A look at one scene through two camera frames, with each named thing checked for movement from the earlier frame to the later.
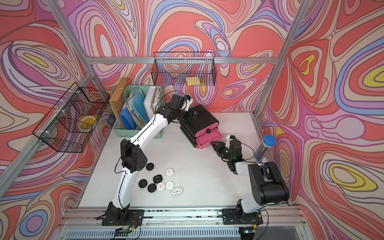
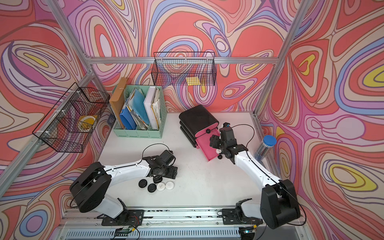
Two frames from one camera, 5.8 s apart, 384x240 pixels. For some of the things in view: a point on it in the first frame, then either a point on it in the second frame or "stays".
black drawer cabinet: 199,118 stays
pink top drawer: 207,130 stays
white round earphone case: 160,186 stays
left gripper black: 187,117 to 173,172
